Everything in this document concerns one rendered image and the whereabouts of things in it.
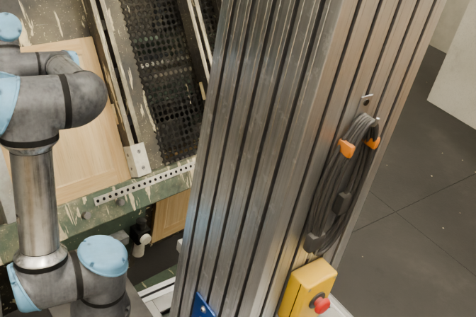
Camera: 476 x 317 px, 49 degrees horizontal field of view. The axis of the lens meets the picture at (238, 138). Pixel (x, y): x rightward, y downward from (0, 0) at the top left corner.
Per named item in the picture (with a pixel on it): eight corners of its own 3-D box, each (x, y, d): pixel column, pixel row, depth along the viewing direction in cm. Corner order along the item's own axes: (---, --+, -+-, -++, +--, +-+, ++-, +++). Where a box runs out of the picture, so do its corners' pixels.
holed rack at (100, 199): (95, 206, 191) (95, 206, 190) (93, 198, 190) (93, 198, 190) (358, 105, 295) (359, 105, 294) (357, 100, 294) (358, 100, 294)
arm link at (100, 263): (132, 298, 129) (137, 260, 121) (77, 313, 122) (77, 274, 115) (118, 262, 137) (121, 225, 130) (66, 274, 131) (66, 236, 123)
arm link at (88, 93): (124, 76, 108) (73, 40, 148) (70, 80, 103) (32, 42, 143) (126, 129, 112) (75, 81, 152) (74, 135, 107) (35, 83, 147)
